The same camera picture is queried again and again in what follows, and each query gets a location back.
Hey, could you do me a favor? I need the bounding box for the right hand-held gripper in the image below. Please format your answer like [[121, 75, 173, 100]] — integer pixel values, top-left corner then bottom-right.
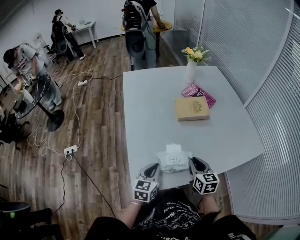
[[188, 157, 220, 195]]

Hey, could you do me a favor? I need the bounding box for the person's right forearm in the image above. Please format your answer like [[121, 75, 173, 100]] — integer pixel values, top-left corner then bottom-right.
[[201, 193, 219, 215]]

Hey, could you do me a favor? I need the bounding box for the white desk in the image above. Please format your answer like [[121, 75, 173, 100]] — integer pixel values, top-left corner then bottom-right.
[[70, 21, 99, 50]]

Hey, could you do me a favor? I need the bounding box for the white rectangular block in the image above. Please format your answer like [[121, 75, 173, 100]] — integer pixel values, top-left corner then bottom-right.
[[165, 143, 183, 154]]

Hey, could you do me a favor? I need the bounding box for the black office chair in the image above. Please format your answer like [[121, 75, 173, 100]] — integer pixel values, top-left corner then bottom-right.
[[0, 109, 30, 151], [46, 34, 71, 62]]

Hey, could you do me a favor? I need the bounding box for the white wet wipe pack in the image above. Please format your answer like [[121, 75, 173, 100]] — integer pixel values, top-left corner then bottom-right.
[[156, 150, 193, 174]]

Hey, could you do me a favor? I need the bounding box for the white water dispenser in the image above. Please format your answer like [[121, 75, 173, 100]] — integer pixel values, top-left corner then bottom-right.
[[32, 31, 48, 60]]

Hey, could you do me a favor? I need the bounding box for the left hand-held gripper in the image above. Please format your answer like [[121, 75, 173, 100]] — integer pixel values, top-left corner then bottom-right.
[[133, 163, 161, 203]]

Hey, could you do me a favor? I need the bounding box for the grey table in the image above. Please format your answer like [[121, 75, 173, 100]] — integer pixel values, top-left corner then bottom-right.
[[120, 65, 265, 210]]

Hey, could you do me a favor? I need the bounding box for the black cable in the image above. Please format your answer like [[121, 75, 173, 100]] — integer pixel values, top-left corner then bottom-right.
[[51, 155, 69, 216], [72, 154, 117, 219]]

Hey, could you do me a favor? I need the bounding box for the person's black printed shirt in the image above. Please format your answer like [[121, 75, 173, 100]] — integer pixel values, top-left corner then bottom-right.
[[85, 187, 256, 240]]

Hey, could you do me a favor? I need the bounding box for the white vase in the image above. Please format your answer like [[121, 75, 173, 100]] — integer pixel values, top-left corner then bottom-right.
[[183, 59, 198, 85]]

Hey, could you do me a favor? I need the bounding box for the white cable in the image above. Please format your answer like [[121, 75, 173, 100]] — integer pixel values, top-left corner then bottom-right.
[[26, 71, 93, 157]]

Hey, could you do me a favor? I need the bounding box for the tan book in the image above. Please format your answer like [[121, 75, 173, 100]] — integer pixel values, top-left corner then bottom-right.
[[174, 96, 210, 122]]

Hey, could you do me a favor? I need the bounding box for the person's left forearm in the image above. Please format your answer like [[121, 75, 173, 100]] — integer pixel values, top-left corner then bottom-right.
[[119, 201, 144, 231]]

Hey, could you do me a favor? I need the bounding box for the pink book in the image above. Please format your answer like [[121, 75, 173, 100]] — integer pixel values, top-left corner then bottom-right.
[[180, 82, 217, 109]]

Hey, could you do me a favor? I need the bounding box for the round black table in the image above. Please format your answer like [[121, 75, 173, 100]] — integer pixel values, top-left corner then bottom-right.
[[13, 73, 65, 132]]

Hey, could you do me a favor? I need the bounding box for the round wooden table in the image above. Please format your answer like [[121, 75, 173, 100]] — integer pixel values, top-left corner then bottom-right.
[[120, 19, 173, 60]]

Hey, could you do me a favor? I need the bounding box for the yellow flower bouquet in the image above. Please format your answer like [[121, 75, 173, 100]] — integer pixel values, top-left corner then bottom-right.
[[181, 45, 212, 65]]

